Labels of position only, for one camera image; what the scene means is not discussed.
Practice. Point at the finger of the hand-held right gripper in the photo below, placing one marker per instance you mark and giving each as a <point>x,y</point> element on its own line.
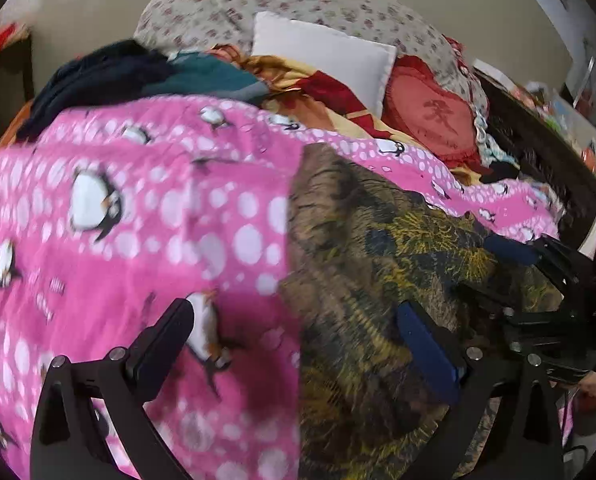
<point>485,304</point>
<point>510,251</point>

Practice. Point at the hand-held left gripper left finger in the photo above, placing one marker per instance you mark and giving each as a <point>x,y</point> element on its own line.
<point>163,344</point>

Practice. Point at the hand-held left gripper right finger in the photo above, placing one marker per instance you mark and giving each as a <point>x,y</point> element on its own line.
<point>428,350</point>

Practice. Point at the brown floral patterned garment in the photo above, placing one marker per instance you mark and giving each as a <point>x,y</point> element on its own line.
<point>358,270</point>

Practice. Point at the light clothes pile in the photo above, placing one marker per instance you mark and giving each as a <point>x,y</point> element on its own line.
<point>495,145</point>

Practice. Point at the dark navy clothes pile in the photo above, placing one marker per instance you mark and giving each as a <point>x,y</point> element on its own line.
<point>97,75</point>

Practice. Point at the dark carved wooden cabinet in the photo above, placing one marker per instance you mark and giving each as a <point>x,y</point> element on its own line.
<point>543,160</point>

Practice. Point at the pink penguin print blanket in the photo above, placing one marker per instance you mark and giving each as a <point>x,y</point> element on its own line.
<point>142,240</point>

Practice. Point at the clutter on cabinet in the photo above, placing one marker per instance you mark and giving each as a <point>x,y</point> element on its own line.
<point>563,110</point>

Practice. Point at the red heart-shaped pillow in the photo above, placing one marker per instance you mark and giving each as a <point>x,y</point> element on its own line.
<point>433,110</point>

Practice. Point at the red floral cloth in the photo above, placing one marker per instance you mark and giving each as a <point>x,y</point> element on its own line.
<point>459,55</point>

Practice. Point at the red and yellow patterned blanket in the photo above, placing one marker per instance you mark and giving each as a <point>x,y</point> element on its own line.
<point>323,92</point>

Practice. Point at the orange striped cloth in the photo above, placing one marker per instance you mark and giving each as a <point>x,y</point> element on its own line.
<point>12,127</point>

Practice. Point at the teal cloth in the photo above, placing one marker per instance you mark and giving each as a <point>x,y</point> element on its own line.
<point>207,77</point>

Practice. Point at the white pillow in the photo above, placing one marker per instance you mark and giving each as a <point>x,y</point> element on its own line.
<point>323,55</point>

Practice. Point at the dark wooden side table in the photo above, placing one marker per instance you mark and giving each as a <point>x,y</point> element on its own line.
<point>2,95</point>

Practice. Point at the large floral cushion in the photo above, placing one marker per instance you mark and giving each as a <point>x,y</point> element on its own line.
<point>338,0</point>

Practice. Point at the small floral cushion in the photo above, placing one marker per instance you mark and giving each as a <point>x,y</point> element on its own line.
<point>187,20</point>

